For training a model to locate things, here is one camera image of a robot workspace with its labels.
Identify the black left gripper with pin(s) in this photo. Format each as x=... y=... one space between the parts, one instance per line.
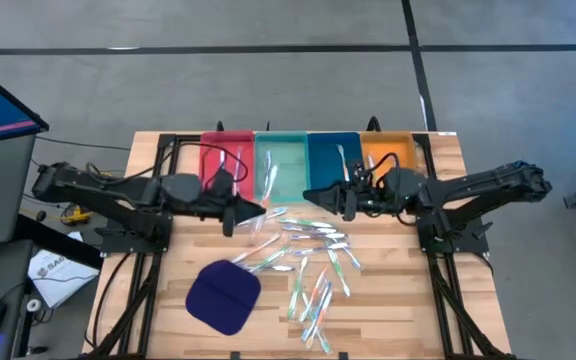
x=215 y=205

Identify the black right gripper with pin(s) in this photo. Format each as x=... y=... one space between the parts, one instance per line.
x=368 y=197

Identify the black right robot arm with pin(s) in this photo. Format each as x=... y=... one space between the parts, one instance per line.
x=488 y=182

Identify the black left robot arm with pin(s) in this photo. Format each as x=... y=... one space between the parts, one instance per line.
x=98 y=187

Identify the blue plastic bin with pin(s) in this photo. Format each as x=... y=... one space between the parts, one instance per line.
x=323 y=160

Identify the teal plastic bin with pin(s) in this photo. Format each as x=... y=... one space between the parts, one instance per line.
x=293 y=165

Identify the pink plastic bin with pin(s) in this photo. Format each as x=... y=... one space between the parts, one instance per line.
x=228 y=137

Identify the purple folded cloth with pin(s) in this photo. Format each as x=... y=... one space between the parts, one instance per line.
x=223 y=297

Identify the orange plastic bin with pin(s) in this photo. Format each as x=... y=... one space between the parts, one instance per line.
x=403 y=145

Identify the black table edge clamp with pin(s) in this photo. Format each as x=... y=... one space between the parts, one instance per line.
x=343 y=356
x=235 y=356

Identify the yellow hand tool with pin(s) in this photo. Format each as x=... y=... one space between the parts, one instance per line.
x=75 y=217

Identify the white paper sheet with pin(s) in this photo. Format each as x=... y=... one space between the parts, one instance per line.
x=58 y=280

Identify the white tape roll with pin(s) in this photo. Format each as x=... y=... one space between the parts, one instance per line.
x=28 y=305

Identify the black side desk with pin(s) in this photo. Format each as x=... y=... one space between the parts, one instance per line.
x=3 y=270

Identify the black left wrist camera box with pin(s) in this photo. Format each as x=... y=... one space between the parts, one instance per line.
x=222 y=181

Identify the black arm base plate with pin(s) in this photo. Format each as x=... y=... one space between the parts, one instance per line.
x=468 y=240
x=118 y=242

